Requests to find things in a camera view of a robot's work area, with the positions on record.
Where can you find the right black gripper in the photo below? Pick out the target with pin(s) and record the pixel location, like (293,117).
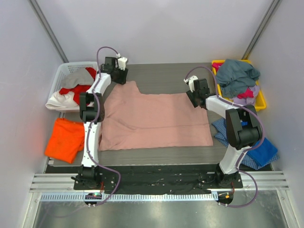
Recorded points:
(194,99)

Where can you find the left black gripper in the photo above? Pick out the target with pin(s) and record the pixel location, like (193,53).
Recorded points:
(121,76)

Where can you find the pink printed t shirt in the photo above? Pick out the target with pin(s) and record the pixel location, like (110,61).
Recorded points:
(137,121)

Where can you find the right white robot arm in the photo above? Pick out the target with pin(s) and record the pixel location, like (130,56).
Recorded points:
(243,130)

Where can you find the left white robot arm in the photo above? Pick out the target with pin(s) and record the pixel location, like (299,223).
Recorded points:
(92,113)

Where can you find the blue checkered shirt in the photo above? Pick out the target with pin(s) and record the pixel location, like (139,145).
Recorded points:
(221,136)

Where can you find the grey cloth in basket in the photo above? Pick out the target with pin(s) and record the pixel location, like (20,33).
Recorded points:
(80,77)

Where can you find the lilac cloth in bin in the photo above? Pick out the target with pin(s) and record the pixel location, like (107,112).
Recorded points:
(248,97)

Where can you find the grey blue t shirt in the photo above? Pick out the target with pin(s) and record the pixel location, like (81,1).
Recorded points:
(235,76)

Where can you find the red cloth in basket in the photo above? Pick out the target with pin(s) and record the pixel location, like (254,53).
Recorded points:
(79,88)

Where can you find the magenta cloth in bin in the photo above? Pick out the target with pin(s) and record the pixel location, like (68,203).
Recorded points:
(245,93)

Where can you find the white plastic basket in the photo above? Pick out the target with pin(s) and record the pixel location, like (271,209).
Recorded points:
(66,69)

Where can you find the yellow plastic bin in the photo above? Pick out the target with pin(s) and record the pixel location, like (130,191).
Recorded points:
(260,103)

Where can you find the white cloth in basket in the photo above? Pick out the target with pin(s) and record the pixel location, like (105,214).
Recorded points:
(62,103)

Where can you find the orange folded t shirt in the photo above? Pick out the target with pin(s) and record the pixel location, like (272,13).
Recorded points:
(66,141)

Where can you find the blue folded t shirt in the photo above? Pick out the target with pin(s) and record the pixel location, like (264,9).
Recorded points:
(265,154)

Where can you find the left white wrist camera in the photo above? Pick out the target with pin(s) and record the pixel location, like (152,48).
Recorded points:
(121,62)

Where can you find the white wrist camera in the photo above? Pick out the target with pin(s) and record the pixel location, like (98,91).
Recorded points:
(121,62)
(190,82)

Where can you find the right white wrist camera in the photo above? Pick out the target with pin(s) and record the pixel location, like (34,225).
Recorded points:
(190,82)

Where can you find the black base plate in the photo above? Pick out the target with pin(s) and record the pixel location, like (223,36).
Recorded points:
(152,179)

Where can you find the white slotted cable duct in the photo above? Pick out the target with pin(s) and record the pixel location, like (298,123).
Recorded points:
(92,197)

